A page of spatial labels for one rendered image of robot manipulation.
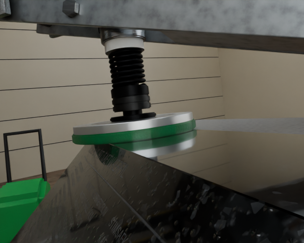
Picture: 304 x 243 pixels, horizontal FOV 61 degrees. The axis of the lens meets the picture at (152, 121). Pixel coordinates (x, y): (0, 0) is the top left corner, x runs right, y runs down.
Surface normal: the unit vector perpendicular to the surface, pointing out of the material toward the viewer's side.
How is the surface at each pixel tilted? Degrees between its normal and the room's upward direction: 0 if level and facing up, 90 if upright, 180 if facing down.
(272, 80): 90
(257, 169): 0
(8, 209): 72
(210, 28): 90
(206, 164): 0
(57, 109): 90
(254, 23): 90
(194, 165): 0
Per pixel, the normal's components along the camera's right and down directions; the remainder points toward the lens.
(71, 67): 0.50, -0.01
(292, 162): -0.12, -0.99
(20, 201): -0.02, -0.80
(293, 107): -0.86, 0.13
